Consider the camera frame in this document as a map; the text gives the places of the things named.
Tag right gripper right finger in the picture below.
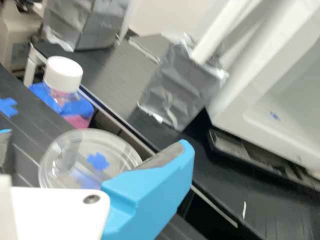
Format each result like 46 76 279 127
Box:
101 139 196 240

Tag white incubator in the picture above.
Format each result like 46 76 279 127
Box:
206 0 320 175

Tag black tray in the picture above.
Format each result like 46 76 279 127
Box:
206 127 320 194

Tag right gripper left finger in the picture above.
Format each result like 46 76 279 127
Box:
0 128 13 174

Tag blue bottle holder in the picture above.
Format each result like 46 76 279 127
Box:
28 82 95 121

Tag cream microscope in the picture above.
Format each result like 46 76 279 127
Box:
0 0 45 74

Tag black platform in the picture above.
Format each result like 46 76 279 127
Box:
23 32 320 240
156 212 213 240
0 62 156 191

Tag petri dish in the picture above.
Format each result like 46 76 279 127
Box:
38 128 144 190

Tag white pipette stand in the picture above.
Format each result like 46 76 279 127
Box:
41 0 263 132

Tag small bottle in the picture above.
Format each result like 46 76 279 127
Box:
41 56 95 129

